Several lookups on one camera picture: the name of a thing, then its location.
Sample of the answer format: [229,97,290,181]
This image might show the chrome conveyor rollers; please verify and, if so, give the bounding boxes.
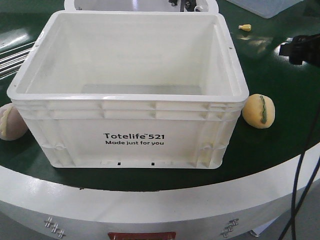
[0,42,35,78]

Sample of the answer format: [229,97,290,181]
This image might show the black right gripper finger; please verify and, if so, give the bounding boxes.
[292,34,320,47]
[279,43,320,66]

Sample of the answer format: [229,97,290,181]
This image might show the red label plate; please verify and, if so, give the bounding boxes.
[108,231,176,240]

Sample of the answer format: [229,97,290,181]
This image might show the white conveyor outer rim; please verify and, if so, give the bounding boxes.
[0,141,320,240]

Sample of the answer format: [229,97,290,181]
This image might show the white conveyor inner ring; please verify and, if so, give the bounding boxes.
[64,0,220,15]

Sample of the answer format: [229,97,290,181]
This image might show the pink round plush toy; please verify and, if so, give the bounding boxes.
[0,103,28,141]

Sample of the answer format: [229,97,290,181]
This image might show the white Totelife plastic tote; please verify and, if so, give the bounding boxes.
[7,11,249,169]

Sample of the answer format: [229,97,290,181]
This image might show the small yellow toy piece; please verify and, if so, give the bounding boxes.
[238,24,252,32]

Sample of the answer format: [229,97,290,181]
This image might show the black cable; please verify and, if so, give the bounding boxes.
[289,157,320,240]
[278,37,320,240]

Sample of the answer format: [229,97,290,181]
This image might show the clear plastic storage bin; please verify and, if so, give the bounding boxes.
[228,0,302,19]

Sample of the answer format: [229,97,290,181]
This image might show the yellow round plush toy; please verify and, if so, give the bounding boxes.
[242,93,276,129]

